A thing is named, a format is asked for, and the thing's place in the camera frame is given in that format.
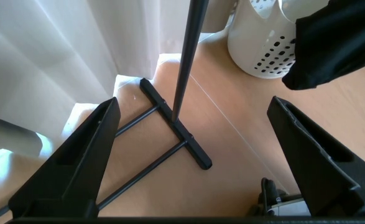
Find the beige curtain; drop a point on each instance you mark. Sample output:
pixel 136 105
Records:
pixel 61 46

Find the black clothes rack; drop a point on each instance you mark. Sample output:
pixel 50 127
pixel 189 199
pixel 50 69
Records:
pixel 188 46

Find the black garment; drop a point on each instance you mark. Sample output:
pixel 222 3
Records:
pixel 334 46

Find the white laundry basket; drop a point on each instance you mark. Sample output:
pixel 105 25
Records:
pixel 250 40

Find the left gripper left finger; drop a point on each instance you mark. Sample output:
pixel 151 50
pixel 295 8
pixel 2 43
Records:
pixel 76 174

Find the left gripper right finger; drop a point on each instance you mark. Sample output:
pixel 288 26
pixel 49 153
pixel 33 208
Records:
pixel 325 174

